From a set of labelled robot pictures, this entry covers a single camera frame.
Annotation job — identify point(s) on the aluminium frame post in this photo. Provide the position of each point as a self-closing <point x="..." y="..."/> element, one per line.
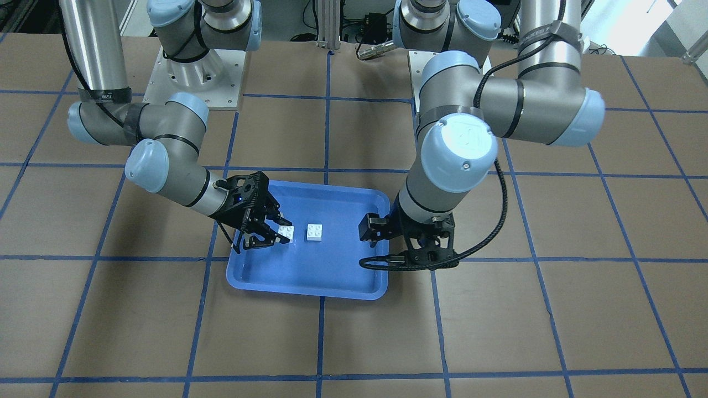
<point x="328" y="24"/>

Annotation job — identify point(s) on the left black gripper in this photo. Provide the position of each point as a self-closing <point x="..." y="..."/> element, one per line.
<point x="374" y="227"/>

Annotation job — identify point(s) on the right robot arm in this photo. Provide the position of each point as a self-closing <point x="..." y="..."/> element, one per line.
<point x="166" y="138"/>

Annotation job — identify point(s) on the silver metal cylinder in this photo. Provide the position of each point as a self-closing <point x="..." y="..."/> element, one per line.
<point x="375" y="51"/>

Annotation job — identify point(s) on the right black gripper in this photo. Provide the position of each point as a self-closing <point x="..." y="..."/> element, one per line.
<point x="233" y="210"/>

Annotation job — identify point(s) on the white block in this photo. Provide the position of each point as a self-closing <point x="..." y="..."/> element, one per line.
<point x="285" y="233"/>
<point x="314" y="232"/>

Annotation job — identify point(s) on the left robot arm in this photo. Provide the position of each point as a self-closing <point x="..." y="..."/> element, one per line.
<point x="462" y="112"/>

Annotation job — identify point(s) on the blue plastic tray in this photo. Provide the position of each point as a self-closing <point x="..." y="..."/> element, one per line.
<point x="328" y="268"/>

